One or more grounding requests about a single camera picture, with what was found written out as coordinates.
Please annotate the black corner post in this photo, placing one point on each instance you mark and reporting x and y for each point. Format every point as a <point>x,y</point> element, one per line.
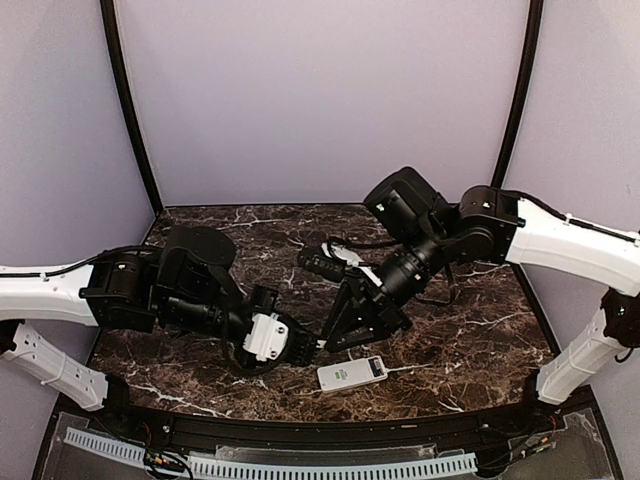
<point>128,110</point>
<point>521,88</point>

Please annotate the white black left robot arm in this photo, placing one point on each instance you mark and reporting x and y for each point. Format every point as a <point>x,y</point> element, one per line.
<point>186,283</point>

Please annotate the black left corner post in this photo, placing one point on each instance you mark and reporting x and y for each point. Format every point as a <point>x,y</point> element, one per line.
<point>128,110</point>

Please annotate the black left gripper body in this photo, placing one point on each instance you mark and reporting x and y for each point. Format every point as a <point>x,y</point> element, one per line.
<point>267,296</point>

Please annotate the white remote control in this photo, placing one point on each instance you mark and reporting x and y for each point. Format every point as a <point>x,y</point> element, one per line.
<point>347,375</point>

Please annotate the black front table rail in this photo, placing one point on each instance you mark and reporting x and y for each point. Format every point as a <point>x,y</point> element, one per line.
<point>485,429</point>

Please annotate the white slotted cable duct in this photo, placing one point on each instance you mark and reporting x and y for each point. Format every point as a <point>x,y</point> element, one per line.
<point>253,463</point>

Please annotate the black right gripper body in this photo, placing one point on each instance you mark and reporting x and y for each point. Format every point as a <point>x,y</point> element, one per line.
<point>387,312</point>

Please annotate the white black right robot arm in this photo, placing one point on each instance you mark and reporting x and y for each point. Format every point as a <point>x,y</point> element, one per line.
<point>497,226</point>

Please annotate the black right corner post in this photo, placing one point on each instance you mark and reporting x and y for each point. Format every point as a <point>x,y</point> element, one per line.
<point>521,88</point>

